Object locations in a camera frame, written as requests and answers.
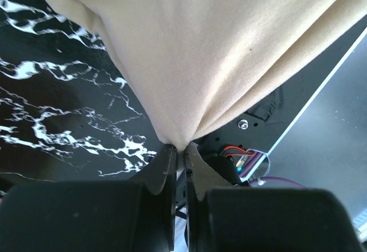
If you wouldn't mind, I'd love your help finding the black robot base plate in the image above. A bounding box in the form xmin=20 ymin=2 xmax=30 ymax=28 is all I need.
xmin=198 ymin=17 xmax=366 ymax=183

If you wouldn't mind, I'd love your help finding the beige t shirt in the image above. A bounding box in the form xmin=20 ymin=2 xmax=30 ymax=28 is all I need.
xmin=46 ymin=0 xmax=366 ymax=150

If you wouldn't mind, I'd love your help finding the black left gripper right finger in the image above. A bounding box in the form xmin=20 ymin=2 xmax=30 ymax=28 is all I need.
xmin=184 ymin=144 xmax=362 ymax=251

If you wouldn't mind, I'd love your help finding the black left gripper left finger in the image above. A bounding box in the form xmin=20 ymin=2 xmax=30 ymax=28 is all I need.
xmin=1 ymin=145 xmax=177 ymax=251

